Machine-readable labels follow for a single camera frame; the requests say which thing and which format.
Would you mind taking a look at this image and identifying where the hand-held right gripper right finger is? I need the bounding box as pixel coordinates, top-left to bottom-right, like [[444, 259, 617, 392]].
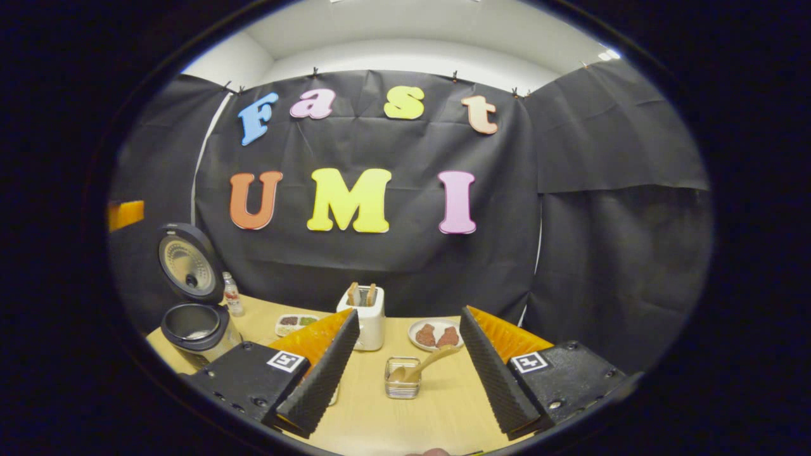
[[460, 306, 634, 441]]

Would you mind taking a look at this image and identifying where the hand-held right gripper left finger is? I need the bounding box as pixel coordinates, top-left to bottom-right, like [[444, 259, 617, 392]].
[[188, 308, 361, 439]]

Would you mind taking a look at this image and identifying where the wooden spoon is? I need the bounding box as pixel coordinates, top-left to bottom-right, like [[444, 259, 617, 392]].
[[390, 345, 460, 383]]

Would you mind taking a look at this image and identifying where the clear chopstick holder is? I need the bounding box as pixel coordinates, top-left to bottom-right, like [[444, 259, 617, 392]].
[[385, 357, 422, 400]]

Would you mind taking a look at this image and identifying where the black rice cooker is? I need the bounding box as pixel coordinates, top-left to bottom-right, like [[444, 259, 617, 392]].
[[158, 223, 243, 369]]

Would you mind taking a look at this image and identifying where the white divided dish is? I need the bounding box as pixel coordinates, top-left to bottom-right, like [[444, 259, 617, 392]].
[[276, 315, 321, 337]]

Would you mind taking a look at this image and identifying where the white toaster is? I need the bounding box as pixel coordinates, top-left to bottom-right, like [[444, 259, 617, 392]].
[[336, 285, 386, 352]]

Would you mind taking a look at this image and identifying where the white plate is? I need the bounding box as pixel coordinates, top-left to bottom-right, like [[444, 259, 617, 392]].
[[408, 319, 464, 352]]

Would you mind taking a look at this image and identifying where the small clear bottle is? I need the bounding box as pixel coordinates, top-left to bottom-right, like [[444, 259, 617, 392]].
[[222, 272, 245, 317]]

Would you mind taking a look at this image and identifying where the black backdrop cloth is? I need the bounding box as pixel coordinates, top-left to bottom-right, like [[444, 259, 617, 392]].
[[108, 58, 712, 374]]

